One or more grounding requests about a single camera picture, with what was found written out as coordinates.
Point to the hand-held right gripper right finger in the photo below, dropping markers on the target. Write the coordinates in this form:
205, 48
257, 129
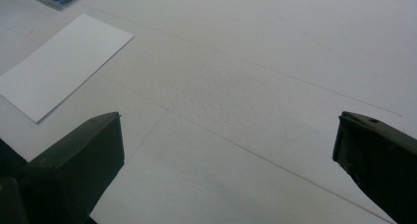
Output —
380, 158

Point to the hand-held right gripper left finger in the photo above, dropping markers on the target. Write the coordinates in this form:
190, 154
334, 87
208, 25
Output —
72, 171

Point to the white paper sheet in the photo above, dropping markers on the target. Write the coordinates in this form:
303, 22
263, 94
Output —
59, 70

